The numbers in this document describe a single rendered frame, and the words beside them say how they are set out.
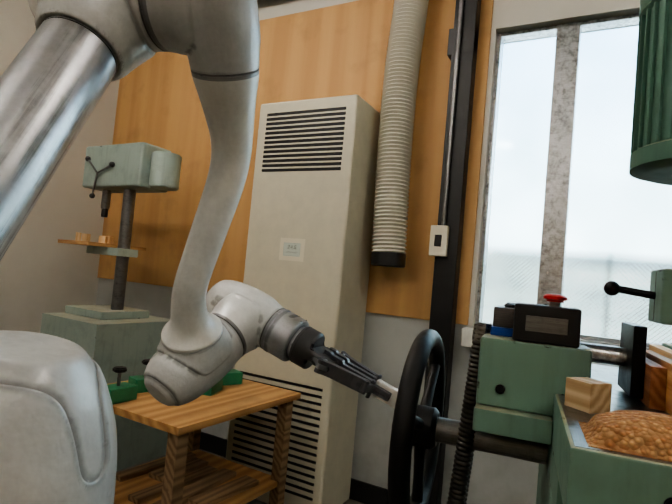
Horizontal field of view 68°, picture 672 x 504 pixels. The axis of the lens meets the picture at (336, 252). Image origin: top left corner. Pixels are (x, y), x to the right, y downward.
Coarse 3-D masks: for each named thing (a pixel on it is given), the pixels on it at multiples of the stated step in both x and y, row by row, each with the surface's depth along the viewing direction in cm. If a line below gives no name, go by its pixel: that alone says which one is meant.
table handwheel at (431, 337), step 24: (432, 336) 72; (408, 360) 66; (432, 360) 82; (408, 384) 64; (432, 384) 79; (408, 408) 62; (432, 408) 73; (408, 432) 61; (432, 432) 71; (456, 432) 71; (480, 432) 70; (408, 456) 61; (432, 456) 82; (528, 456) 67; (408, 480) 61; (432, 480) 80
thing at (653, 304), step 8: (656, 272) 65; (664, 272) 62; (656, 280) 65; (664, 280) 62; (656, 288) 64; (664, 288) 62; (656, 296) 64; (664, 296) 61; (656, 304) 64; (664, 304) 61; (648, 312) 68; (656, 312) 63; (664, 312) 61; (656, 320) 63; (664, 320) 61
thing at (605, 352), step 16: (624, 336) 68; (640, 336) 62; (592, 352) 67; (608, 352) 66; (624, 352) 65; (640, 352) 62; (624, 368) 66; (640, 368) 62; (624, 384) 65; (640, 384) 62
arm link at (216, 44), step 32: (160, 0) 64; (192, 0) 64; (224, 0) 64; (256, 0) 69; (160, 32) 67; (192, 32) 66; (224, 32) 66; (256, 32) 69; (192, 64) 70; (224, 64) 68; (256, 64) 72
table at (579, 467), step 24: (480, 408) 64; (504, 408) 65; (624, 408) 57; (648, 408) 59; (504, 432) 62; (528, 432) 62; (552, 432) 61; (576, 432) 46; (576, 456) 41; (600, 456) 40; (624, 456) 40; (576, 480) 41; (600, 480) 40; (624, 480) 40; (648, 480) 39
